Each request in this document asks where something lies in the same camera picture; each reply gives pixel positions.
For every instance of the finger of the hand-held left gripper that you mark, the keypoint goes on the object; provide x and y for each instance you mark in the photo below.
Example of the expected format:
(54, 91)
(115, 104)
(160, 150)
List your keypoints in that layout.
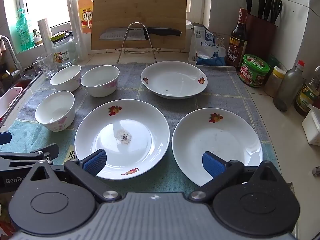
(37, 152)
(4, 138)

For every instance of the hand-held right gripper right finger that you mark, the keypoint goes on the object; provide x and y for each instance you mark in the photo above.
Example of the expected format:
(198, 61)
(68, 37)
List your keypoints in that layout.
(212, 165)

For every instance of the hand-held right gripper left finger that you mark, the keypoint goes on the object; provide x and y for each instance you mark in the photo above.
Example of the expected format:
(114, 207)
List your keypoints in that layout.
(96, 162)

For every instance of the white flower print plate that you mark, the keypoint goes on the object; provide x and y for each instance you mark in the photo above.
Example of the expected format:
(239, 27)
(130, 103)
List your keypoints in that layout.
(225, 142)
(175, 80)

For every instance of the white plate with food residue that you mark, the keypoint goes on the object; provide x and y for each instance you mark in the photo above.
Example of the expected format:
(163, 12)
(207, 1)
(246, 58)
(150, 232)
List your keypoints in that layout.
(140, 155)

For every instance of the white pink basin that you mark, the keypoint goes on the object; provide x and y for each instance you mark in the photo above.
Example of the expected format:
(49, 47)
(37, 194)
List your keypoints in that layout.
(10, 100)

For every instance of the metal faucet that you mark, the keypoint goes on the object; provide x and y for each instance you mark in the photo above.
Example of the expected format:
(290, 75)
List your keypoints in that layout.
(11, 55)

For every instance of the clear drinking glass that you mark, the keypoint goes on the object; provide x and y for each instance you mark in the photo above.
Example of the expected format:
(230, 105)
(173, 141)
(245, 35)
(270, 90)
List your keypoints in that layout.
(47, 66)

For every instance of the green lidded sauce jar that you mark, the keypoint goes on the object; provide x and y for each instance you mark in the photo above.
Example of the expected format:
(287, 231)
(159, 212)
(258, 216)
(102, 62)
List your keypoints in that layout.
(252, 71)

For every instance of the yellow lidded spice jar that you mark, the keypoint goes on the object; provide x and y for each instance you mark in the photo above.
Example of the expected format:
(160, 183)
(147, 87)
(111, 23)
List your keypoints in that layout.
(273, 82)

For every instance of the glass jar with black lid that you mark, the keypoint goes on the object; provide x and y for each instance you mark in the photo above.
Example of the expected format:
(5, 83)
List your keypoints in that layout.
(65, 52)

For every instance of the small potted plant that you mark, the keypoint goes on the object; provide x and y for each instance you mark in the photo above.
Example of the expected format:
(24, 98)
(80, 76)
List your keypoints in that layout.
(37, 37)

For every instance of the white plastic box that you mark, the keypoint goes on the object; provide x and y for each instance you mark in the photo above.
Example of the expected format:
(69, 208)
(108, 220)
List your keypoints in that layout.
(312, 127)

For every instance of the clear bottle with red cap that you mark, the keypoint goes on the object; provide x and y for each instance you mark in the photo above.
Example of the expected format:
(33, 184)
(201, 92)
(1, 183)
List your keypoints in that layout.
(287, 87)

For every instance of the green dish soap bottle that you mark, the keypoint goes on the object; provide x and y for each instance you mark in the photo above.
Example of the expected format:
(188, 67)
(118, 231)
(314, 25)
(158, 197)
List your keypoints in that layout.
(23, 31)

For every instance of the short plastic wrap roll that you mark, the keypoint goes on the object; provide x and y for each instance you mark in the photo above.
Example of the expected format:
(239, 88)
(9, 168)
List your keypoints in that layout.
(45, 36)

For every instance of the white blue salt bag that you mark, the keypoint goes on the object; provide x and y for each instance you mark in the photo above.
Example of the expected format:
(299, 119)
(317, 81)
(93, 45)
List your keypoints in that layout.
(207, 52)

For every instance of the dark green lidded jar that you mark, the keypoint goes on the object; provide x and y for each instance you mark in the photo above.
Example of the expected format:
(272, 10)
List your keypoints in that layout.
(273, 62)

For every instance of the dark sauce bottle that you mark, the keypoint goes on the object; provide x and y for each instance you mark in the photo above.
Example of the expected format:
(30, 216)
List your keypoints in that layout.
(237, 40)

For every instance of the tall plastic wrap roll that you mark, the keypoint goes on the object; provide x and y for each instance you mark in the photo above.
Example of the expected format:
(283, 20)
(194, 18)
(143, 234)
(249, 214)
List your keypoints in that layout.
(76, 30)

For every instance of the dark red knife block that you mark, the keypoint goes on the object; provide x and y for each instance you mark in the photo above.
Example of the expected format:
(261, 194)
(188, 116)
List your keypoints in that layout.
(261, 37)

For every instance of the orange liquid jug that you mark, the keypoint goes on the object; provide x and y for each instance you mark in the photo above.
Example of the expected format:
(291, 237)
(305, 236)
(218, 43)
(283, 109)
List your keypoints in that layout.
(86, 12)

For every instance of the bamboo cutting board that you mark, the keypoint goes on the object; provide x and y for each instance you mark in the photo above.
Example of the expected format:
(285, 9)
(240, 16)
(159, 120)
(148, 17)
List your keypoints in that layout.
(140, 7)

